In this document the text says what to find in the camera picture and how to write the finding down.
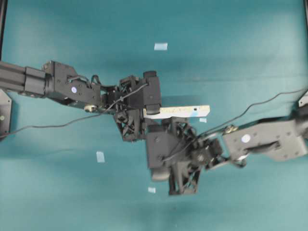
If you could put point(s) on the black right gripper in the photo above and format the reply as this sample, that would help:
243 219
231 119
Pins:
189 156

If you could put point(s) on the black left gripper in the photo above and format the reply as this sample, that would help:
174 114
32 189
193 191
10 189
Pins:
119 102

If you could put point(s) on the white wooden board with hole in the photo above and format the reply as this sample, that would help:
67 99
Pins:
180 111

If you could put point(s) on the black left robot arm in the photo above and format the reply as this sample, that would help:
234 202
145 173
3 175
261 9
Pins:
61 83

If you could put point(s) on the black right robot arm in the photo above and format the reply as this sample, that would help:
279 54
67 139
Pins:
279 138

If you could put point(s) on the blue tape marker by board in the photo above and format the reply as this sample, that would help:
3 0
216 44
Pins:
203 120

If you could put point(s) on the blue tape marker bottom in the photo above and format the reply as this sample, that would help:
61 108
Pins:
151 189

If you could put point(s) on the blue tape marker left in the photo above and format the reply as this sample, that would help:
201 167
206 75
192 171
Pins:
100 157

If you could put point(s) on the blue tape marker top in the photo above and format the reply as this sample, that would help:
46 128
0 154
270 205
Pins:
160 46

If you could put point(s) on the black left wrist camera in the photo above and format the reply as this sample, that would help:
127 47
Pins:
149 97

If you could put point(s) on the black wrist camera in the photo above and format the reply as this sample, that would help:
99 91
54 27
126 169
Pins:
159 145
149 97

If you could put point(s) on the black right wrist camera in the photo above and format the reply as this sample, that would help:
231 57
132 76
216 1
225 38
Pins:
159 145

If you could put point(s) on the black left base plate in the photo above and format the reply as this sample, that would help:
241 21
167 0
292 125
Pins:
5 114

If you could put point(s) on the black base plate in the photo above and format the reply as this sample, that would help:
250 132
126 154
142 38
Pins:
5 114
303 100

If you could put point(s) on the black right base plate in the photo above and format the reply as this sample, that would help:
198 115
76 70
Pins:
303 100

